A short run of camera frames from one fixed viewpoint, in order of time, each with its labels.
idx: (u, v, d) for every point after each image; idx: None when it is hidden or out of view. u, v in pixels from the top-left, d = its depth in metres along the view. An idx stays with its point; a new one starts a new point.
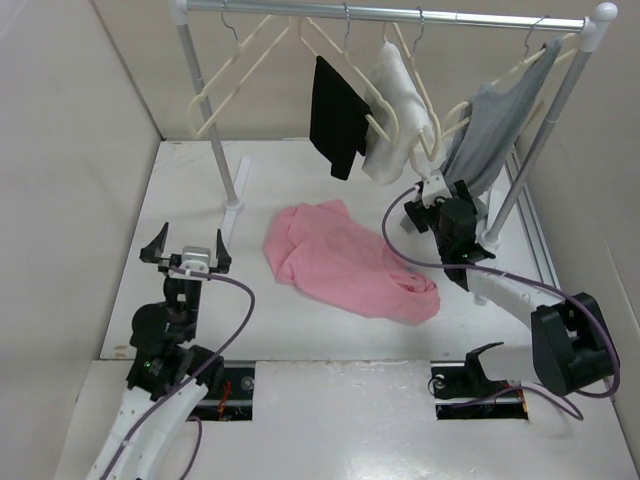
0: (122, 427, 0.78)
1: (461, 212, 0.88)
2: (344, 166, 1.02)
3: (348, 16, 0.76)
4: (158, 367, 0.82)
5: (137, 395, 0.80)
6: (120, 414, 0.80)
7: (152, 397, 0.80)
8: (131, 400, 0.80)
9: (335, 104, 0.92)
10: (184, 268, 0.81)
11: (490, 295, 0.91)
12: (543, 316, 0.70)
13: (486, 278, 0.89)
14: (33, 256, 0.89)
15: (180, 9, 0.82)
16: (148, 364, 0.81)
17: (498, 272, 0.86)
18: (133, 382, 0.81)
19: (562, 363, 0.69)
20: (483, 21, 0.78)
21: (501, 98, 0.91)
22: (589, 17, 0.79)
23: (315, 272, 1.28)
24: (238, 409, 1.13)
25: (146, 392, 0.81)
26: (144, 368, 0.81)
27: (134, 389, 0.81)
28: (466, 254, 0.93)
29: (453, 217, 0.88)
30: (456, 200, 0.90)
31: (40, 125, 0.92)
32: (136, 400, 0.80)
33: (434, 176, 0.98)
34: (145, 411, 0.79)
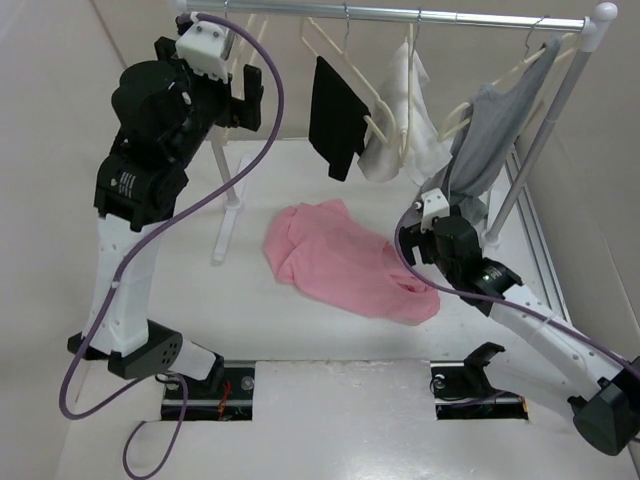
0: (107, 267, 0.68)
1: (456, 227, 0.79)
2: (342, 169, 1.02)
3: (348, 16, 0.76)
4: (128, 180, 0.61)
5: (113, 225, 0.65)
6: (102, 251, 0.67)
7: (134, 229, 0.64)
8: (108, 230, 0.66)
9: (334, 104, 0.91)
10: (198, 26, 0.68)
11: (514, 329, 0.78)
12: (608, 400, 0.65)
13: (521, 319, 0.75)
14: (32, 258, 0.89)
15: (180, 9, 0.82)
16: (114, 183, 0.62)
17: (541, 318, 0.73)
18: (106, 210, 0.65)
19: (619, 439, 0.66)
20: (483, 21, 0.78)
21: (502, 97, 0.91)
22: (589, 17, 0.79)
23: (315, 272, 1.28)
24: (238, 409, 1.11)
25: (124, 221, 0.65)
26: (111, 187, 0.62)
27: (108, 218, 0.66)
28: (487, 276, 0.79)
29: (449, 235, 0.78)
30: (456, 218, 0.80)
31: (41, 125, 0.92)
32: (112, 231, 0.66)
33: (435, 194, 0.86)
34: (130, 247, 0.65)
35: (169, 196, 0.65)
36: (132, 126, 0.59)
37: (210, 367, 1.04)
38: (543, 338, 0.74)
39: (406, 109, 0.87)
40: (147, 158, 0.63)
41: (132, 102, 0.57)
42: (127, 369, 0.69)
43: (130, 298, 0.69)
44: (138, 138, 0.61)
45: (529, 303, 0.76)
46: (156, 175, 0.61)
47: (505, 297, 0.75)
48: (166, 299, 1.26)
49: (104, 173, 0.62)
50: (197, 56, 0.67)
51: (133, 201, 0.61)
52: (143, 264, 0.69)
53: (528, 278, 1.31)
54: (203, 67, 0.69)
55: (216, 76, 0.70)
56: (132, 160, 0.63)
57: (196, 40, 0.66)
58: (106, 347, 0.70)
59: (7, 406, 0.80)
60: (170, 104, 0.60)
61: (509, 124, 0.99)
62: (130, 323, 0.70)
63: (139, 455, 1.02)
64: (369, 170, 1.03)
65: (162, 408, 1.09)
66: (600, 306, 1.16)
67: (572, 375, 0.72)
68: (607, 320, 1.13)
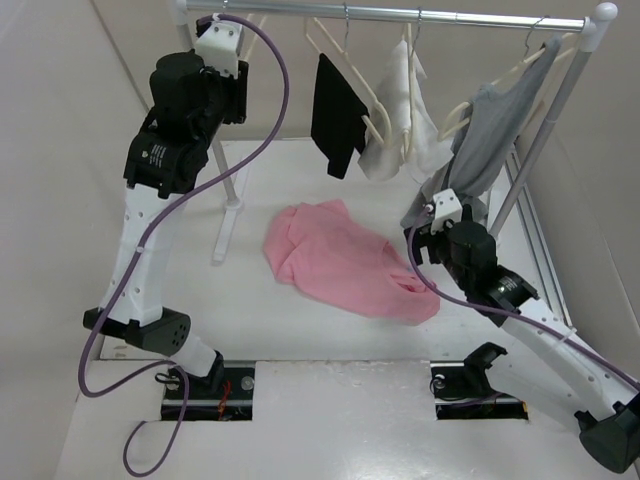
0: (132, 235, 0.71)
1: (474, 235, 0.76)
2: (340, 167, 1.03)
3: (347, 16, 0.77)
4: (159, 151, 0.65)
5: (142, 194, 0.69)
6: (128, 219, 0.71)
7: (162, 196, 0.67)
8: (135, 199, 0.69)
9: (334, 103, 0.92)
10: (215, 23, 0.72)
11: (527, 343, 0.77)
12: (624, 424, 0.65)
13: (536, 336, 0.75)
14: (32, 258, 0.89)
15: (180, 10, 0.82)
16: (147, 153, 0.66)
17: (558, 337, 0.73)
18: (134, 180, 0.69)
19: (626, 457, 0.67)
20: (483, 21, 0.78)
21: (502, 97, 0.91)
22: (589, 17, 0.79)
23: (315, 271, 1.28)
24: (238, 409, 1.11)
25: (152, 190, 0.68)
26: (142, 158, 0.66)
27: (136, 188, 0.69)
28: (503, 287, 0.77)
29: (465, 242, 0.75)
30: (471, 225, 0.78)
31: (41, 125, 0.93)
32: (140, 200, 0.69)
33: (447, 196, 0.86)
34: (158, 213, 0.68)
35: (193, 171, 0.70)
36: (166, 102, 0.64)
37: (211, 365, 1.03)
38: (558, 354, 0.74)
39: (408, 109, 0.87)
40: (175, 134, 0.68)
41: (167, 80, 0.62)
42: (145, 336, 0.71)
43: (151, 266, 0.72)
44: (170, 115, 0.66)
45: (545, 319, 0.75)
46: (184, 148, 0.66)
47: (522, 312, 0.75)
48: (167, 299, 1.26)
49: (136, 146, 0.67)
50: (214, 53, 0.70)
51: (162, 171, 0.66)
52: (167, 233, 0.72)
53: (528, 278, 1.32)
54: (216, 63, 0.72)
55: (226, 71, 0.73)
56: (161, 137, 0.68)
57: (214, 37, 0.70)
58: (122, 317, 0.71)
59: (7, 406, 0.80)
60: (199, 86, 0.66)
61: (508, 124, 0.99)
62: (149, 293, 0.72)
63: (140, 455, 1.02)
64: (368, 168, 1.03)
65: (162, 408, 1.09)
66: (600, 307, 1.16)
67: (585, 394, 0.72)
68: (607, 320, 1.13)
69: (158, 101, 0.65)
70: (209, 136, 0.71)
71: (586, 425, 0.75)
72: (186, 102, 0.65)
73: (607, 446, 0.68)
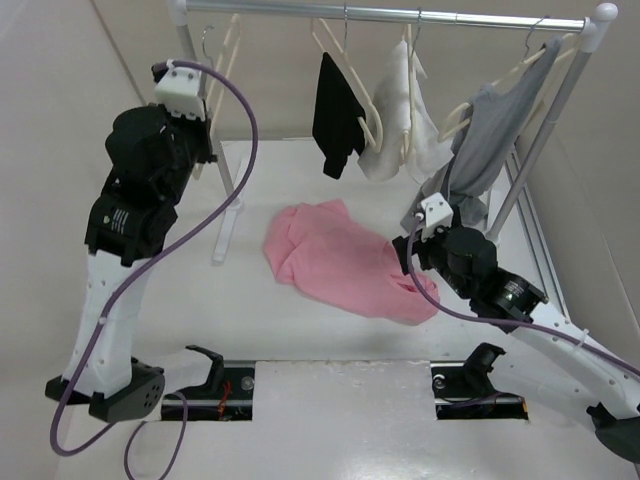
0: (95, 303, 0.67)
1: (474, 243, 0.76)
2: (337, 166, 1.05)
3: (347, 16, 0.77)
4: (121, 217, 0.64)
5: (104, 262, 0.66)
6: (90, 287, 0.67)
7: (125, 262, 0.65)
8: (98, 268, 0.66)
9: (331, 103, 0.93)
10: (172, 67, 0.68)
11: (540, 348, 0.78)
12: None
13: (551, 343, 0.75)
14: (31, 257, 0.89)
15: (180, 10, 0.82)
16: (108, 219, 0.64)
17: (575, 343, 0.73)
18: (97, 246, 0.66)
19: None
20: (483, 22, 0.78)
21: (501, 98, 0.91)
22: (589, 17, 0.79)
23: (315, 272, 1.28)
24: (238, 409, 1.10)
25: (114, 257, 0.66)
26: (104, 224, 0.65)
27: (99, 254, 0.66)
28: (511, 294, 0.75)
29: (469, 252, 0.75)
30: (469, 233, 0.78)
31: (40, 126, 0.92)
32: (103, 267, 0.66)
33: (436, 201, 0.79)
34: (119, 283, 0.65)
35: (160, 231, 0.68)
36: (125, 167, 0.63)
37: (207, 371, 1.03)
38: (574, 358, 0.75)
39: (407, 110, 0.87)
40: (138, 197, 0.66)
41: (124, 148, 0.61)
42: (110, 408, 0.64)
43: (117, 335, 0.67)
44: (131, 178, 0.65)
45: (558, 324, 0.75)
46: (147, 213, 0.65)
47: (534, 321, 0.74)
48: (166, 300, 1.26)
49: (97, 210, 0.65)
50: (175, 100, 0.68)
51: (124, 239, 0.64)
52: (132, 299, 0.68)
53: (528, 278, 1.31)
54: (181, 107, 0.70)
55: (193, 114, 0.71)
56: (124, 199, 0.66)
57: (173, 83, 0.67)
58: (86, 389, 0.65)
59: (6, 406, 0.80)
60: (160, 147, 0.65)
61: (509, 124, 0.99)
62: (115, 363, 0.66)
63: (140, 455, 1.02)
64: (364, 168, 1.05)
65: (162, 408, 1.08)
66: (601, 306, 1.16)
67: (602, 393, 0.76)
68: (608, 320, 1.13)
69: (118, 166, 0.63)
70: (176, 193, 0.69)
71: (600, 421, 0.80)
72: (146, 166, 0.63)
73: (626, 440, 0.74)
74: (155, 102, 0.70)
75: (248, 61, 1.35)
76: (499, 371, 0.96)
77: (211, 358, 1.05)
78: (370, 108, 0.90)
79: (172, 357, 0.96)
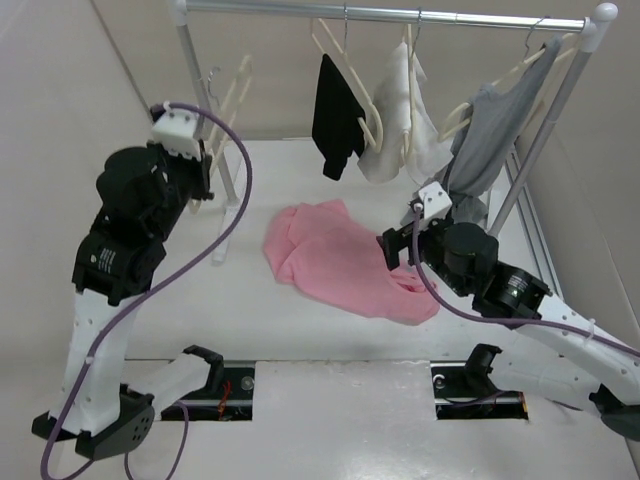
0: (80, 342, 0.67)
1: (476, 241, 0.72)
2: (337, 167, 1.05)
3: (347, 16, 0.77)
4: (108, 256, 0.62)
5: (92, 301, 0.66)
6: (77, 326, 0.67)
7: (112, 301, 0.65)
8: (84, 306, 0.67)
9: (331, 105, 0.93)
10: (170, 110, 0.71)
11: (549, 343, 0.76)
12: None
13: (562, 338, 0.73)
14: (31, 258, 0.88)
15: (180, 10, 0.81)
16: (95, 257, 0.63)
17: (587, 336, 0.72)
18: (84, 284, 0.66)
19: None
20: (483, 22, 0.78)
21: (501, 98, 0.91)
22: (589, 17, 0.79)
23: (315, 272, 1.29)
24: (238, 409, 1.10)
25: (102, 295, 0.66)
26: (91, 262, 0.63)
27: (86, 292, 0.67)
28: (514, 290, 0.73)
29: (471, 250, 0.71)
30: (469, 229, 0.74)
31: (40, 126, 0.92)
32: (90, 306, 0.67)
33: (435, 193, 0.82)
34: (107, 321, 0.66)
35: (148, 267, 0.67)
36: (114, 205, 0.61)
37: (205, 374, 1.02)
38: (585, 351, 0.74)
39: (407, 110, 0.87)
40: (126, 233, 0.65)
41: (113, 189, 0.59)
42: (97, 448, 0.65)
43: (104, 372, 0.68)
44: (121, 215, 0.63)
45: (565, 316, 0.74)
46: (135, 251, 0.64)
47: (542, 317, 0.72)
48: (166, 300, 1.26)
49: (85, 248, 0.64)
50: (171, 141, 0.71)
51: (111, 278, 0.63)
52: (119, 335, 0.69)
53: None
54: (178, 147, 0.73)
55: (189, 154, 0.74)
56: (112, 236, 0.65)
57: (170, 125, 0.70)
58: (73, 427, 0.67)
59: (6, 407, 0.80)
60: (152, 187, 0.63)
61: (509, 124, 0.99)
62: (101, 399, 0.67)
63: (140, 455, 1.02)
64: (364, 169, 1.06)
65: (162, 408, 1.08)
66: (601, 306, 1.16)
67: (613, 382, 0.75)
68: (608, 320, 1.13)
69: (108, 204, 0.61)
70: (163, 229, 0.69)
71: (604, 406, 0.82)
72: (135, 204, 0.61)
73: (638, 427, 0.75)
74: (152, 143, 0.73)
75: (248, 61, 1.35)
76: (498, 371, 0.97)
77: (208, 363, 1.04)
78: (370, 108, 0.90)
79: (165, 374, 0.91)
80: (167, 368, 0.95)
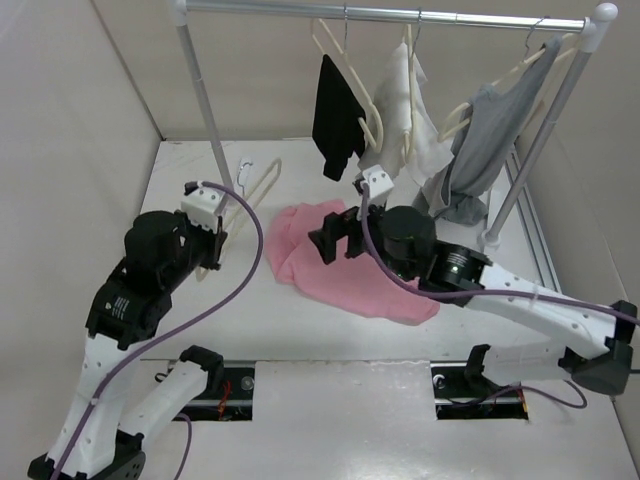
0: (87, 382, 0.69)
1: (412, 223, 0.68)
2: (337, 167, 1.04)
3: (347, 16, 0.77)
4: (122, 304, 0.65)
5: (100, 344, 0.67)
6: (85, 367, 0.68)
7: (122, 346, 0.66)
8: (94, 349, 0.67)
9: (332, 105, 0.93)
10: (200, 187, 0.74)
11: (498, 313, 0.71)
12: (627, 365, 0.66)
13: (509, 305, 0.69)
14: (31, 257, 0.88)
15: (180, 10, 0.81)
16: (110, 305, 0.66)
17: (532, 297, 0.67)
18: (96, 329, 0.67)
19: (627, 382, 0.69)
20: (483, 22, 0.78)
21: (501, 98, 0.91)
22: (589, 17, 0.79)
23: (315, 272, 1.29)
24: (238, 409, 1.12)
25: (112, 340, 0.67)
26: (105, 309, 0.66)
27: (97, 337, 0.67)
28: (456, 267, 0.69)
29: (410, 234, 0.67)
30: (403, 213, 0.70)
31: (40, 126, 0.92)
32: (99, 350, 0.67)
33: (379, 174, 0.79)
34: (113, 366, 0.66)
35: (156, 318, 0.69)
36: (135, 256, 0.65)
37: (204, 381, 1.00)
38: (533, 314, 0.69)
39: (407, 110, 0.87)
40: (140, 285, 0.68)
41: (138, 243, 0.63)
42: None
43: (104, 414, 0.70)
44: (138, 267, 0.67)
45: (508, 282, 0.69)
46: (147, 299, 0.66)
47: (486, 288, 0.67)
48: None
49: (101, 296, 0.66)
50: (195, 214, 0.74)
51: (124, 325, 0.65)
52: (124, 380, 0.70)
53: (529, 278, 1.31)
54: (200, 219, 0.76)
55: (207, 226, 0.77)
56: (127, 286, 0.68)
57: (198, 201, 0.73)
58: (69, 470, 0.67)
59: (7, 407, 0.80)
60: (171, 243, 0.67)
61: (508, 124, 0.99)
62: (101, 441, 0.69)
63: None
64: (365, 169, 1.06)
65: None
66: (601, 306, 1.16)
67: (570, 340, 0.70)
68: None
69: (130, 257, 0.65)
70: (173, 287, 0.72)
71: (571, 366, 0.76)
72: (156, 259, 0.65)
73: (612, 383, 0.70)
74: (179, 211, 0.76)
75: (248, 61, 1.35)
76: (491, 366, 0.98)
77: (206, 370, 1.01)
78: (370, 109, 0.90)
79: (163, 389, 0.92)
80: (166, 381, 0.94)
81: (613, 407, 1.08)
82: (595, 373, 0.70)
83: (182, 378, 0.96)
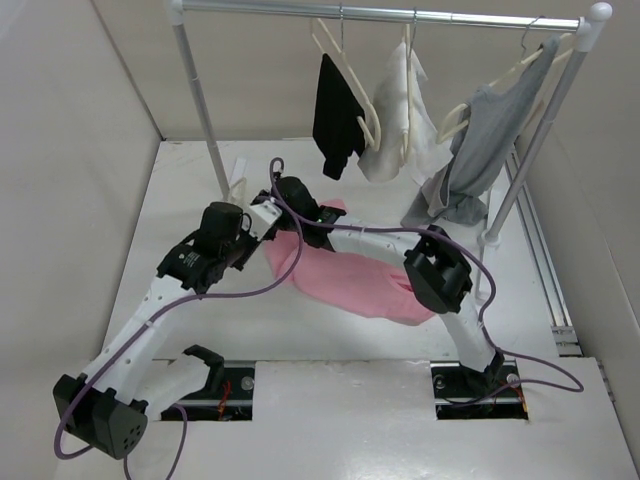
0: (145, 310, 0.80)
1: (290, 187, 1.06)
2: (338, 167, 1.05)
3: (343, 16, 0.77)
4: (194, 258, 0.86)
5: (167, 282, 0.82)
6: (146, 299, 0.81)
7: (185, 286, 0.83)
8: (159, 285, 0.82)
9: (331, 104, 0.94)
10: (268, 203, 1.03)
11: (353, 248, 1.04)
12: (414, 264, 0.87)
13: (349, 237, 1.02)
14: (31, 256, 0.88)
15: (176, 10, 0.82)
16: (184, 257, 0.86)
17: (358, 229, 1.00)
18: (165, 271, 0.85)
19: (439, 291, 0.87)
20: (478, 22, 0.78)
21: (499, 98, 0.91)
22: (584, 17, 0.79)
23: (315, 274, 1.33)
24: (238, 409, 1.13)
25: (176, 281, 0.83)
26: (179, 260, 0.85)
27: (165, 277, 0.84)
28: (321, 220, 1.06)
29: (284, 193, 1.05)
30: (286, 179, 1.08)
31: (42, 126, 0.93)
32: (164, 287, 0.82)
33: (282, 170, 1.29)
34: (175, 298, 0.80)
35: (211, 280, 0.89)
36: (208, 227, 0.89)
37: (204, 379, 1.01)
38: (363, 241, 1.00)
39: (406, 109, 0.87)
40: (206, 252, 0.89)
41: (216, 213, 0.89)
42: (117, 406, 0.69)
43: (148, 345, 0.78)
44: (209, 237, 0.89)
45: (353, 223, 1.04)
46: (211, 261, 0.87)
47: (334, 224, 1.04)
48: None
49: (177, 251, 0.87)
50: (254, 219, 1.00)
51: (191, 270, 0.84)
52: (172, 321, 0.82)
53: (528, 278, 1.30)
54: (253, 225, 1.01)
55: (255, 234, 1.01)
56: (197, 250, 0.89)
57: (262, 211, 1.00)
58: (99, 386, 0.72)
59: (7, 404, 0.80)
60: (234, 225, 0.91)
61: (507, 124, 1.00)
62: (135, 369, 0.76)
63: (140, 456, 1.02)
64: (364, 169, 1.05)
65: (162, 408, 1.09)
66: (600, 305, 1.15)
67: (393, 260, 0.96)
68: (606, 319, 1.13)
69: (205, 225, 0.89)
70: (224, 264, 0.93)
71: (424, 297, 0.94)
72: (224, 232, 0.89)
73: (428, 292, 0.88)
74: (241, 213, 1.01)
75: (246, 61, 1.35)
76: (466, 355, 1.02)
77: (207, 370, 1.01)
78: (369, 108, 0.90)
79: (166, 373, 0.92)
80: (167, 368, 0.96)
81: (613, 407, 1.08)
82: (417, 286, 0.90)
83: (185, 368, 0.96)
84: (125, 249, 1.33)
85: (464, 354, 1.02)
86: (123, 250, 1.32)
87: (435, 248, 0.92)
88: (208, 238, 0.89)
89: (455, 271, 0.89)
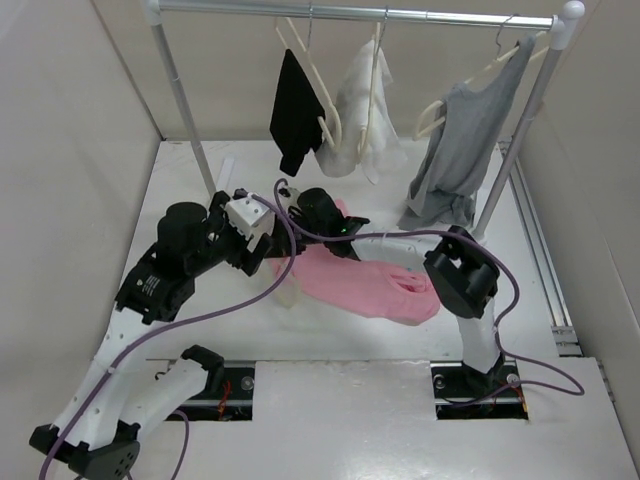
0: (107, 354, 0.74)
1: (313, 198, 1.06)
2: (292, 164, 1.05)
3: (313, 15, 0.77)
4: (153, 282, 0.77)
5: (126, 318, 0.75)
6: (107, 340, 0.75)
7: (145, 321, 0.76)
8: (118, 323, 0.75)
9: (295, 102, 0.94)
10: (248, 198, 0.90)
11: (376, 253, 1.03)
12: (437, 265, 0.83)
13: (372, 243, 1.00)
14: (30, 256, 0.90)
15: (153, 10, 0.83)
16: (142, 282, 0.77)
17: (379, 235, 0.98)
18: (124, 302, 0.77)
19: (464, 293, 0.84)
20: (450, 20, 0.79)
21: (477, 95, 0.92)
22: (557, 15, 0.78)
23: (316, 274, 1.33)
24: (239, 409, 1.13)
25: (137, 314, 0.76)
26: (137, 286, 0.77)
27: (124, 310, 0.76)
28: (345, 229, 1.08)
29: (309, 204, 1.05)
30: (310, 190, 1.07)
31: (41, 129, 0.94)
32: (124, 324, 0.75)
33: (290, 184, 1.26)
34: (138, 336, 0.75)
35: (178, 301, 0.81)
36: (165, 241, 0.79)
37: (204, 382, 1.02)
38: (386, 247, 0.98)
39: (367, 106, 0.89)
40: (168, 269, 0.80)
41: (174, 228, 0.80)
42: (91, 463, 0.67)
43: (116, 389, 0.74)
44: (169, 252, 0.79)
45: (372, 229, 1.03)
46: (174, 282, 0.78)
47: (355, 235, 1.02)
48: None
49: (134, 275, 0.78)
50: (235, 217, 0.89)
51: (152, 299, 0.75)
52: (137, 358, 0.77)
53: (528, 278, 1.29)
54: (237, 223, 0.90)
55: (243, 232, 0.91)
56: (156, 268, 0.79)
57: (242, 207, 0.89)
58: (71, 439, 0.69)
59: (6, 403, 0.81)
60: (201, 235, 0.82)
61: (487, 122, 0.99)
62: (107, 415, 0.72)
63: (141, 455, 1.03)
64: (320, 165, 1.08)
65: None
66: (599, 305, 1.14)
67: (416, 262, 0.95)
68: (606, 319, 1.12)
69: (161, 240, 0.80)
70: (197, 275, 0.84)
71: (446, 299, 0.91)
72: (183, 246, 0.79)
73: (452, 295, 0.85)
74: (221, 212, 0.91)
75: (243, 61, 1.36)
76: (478, 356, 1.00)
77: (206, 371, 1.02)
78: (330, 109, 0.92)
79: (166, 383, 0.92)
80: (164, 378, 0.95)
81: (615, 407, 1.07)
82: (440, 287, 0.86)
83: (184, 372, 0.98)
84: (125, 249, 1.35)
85: (471, 353, 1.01)
86: (123, 250, 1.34)
87: (459, 250, 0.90)
88: (168, 255, 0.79)
89: (482, 274, 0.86)
